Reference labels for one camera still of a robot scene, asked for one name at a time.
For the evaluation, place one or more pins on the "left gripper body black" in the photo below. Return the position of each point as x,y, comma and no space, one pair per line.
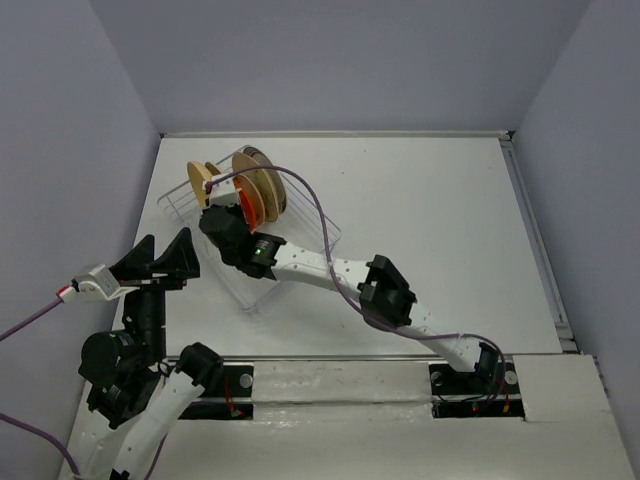
152,288

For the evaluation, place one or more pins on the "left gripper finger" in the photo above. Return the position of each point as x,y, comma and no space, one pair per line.
180,259
135,265

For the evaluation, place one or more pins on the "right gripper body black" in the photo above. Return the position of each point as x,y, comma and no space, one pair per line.
230,210

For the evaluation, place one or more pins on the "orange round plate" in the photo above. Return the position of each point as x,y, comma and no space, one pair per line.
251,202

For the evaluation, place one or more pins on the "large yellow round plate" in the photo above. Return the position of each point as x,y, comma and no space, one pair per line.
199,176

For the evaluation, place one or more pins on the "beige floral square plate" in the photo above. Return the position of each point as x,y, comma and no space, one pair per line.
251,169

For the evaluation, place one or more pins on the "yellow bamboo pattern plate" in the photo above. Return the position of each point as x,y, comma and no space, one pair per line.
213,169

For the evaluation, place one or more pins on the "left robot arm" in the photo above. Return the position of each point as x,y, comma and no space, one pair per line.
132,401

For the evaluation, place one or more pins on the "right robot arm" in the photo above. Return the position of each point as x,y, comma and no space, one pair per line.
375,289

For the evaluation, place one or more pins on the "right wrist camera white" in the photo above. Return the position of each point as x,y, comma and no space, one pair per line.
221,192

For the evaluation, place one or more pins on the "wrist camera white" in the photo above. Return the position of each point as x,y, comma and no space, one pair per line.
221,192
94,284

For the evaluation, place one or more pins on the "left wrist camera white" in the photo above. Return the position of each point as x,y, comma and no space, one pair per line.
94,284

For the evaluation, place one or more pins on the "clear wire dish rack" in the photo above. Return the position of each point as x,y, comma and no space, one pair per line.
300,223

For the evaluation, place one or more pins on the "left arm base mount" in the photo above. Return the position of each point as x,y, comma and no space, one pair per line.
230,399

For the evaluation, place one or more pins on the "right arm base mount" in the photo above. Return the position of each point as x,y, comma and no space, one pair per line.
463,396

